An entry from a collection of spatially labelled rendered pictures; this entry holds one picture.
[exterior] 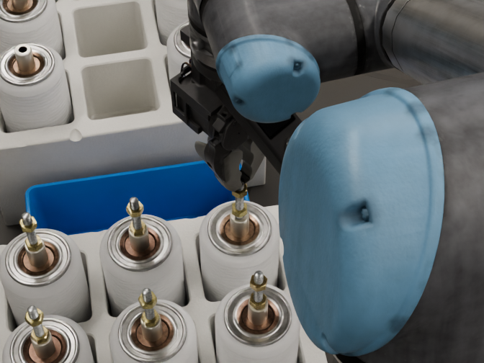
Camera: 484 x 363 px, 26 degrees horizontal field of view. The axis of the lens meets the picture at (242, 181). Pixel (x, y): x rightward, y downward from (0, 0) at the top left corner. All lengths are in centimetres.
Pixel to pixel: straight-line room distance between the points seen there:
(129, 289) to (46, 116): 32
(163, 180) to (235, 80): 66
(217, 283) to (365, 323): 81
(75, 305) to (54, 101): 30
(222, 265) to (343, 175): 78
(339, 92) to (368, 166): 126
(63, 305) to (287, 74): 52
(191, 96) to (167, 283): 28
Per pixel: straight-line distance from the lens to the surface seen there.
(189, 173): 147
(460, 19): 74
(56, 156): 146
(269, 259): 123
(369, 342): 48
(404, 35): 80
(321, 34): 85
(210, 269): 125
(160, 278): 122
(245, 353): 116
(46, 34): 150
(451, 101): 48
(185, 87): 106
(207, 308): 126
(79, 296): 126
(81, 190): 147
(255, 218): 124
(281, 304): 118
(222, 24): 86
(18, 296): 123
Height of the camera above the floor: 128
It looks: 54 degrees down
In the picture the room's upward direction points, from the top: straight up
